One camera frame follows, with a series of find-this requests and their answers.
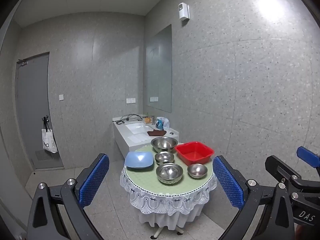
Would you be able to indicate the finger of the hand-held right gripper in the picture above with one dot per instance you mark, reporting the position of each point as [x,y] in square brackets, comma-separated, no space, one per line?
[308,156]
[277,166]

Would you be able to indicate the blue white plastic bag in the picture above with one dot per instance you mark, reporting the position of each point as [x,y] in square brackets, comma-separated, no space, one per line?
[162,123]

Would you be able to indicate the door vent grille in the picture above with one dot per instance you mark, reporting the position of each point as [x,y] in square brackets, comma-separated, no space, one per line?
[43,155]

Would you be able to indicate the medium steel bowl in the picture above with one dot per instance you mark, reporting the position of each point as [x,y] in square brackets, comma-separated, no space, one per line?
[169,172]

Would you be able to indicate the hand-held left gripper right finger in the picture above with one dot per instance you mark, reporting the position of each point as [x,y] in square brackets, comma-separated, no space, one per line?
[226,180]

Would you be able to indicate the orange soap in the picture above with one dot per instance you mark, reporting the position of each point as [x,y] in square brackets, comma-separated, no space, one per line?
[148,120]

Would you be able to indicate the white table base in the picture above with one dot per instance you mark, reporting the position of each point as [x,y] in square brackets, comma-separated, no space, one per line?
[157,232]

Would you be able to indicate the door closer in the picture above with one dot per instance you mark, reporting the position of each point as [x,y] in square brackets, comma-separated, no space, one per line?
[22,62]

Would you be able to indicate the brown cloth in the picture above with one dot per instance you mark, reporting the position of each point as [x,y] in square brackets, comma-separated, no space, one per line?
[157,133]

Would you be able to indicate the round table with lace cloth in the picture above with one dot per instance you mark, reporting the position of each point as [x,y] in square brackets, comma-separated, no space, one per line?
[160,192]

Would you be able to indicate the white wall dispenser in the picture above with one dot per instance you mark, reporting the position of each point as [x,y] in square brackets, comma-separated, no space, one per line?
[183,11]

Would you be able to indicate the large steel bowl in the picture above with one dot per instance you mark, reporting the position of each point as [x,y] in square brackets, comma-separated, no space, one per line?
[164,143]

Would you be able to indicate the red plastic basin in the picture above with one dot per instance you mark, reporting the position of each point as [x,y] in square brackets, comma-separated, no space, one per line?
[193,153]

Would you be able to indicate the white tote bag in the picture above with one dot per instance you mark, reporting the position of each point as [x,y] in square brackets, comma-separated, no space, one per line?
[48,142]

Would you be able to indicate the grey door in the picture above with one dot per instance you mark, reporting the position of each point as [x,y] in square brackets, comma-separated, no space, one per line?
[32,92]

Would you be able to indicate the wall mirror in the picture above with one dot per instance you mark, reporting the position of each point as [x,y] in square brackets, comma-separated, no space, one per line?
[160,75]

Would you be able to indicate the small steel bowl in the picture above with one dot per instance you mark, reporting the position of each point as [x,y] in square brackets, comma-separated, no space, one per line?
[197,170]
[164,157]

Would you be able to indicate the white double wall socket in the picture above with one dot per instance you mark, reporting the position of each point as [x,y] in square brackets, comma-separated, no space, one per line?
[131,100]

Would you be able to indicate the blue plastic plate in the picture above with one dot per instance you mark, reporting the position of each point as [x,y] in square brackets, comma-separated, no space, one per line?
[138,159]

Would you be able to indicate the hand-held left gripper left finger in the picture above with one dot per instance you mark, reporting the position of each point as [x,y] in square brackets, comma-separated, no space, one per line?
[93,177]

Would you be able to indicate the white sink counter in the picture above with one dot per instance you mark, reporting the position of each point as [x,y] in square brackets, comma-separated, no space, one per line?
[120,135]

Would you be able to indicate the white sink basin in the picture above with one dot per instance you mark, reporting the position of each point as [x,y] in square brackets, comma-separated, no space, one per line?
[136,128]

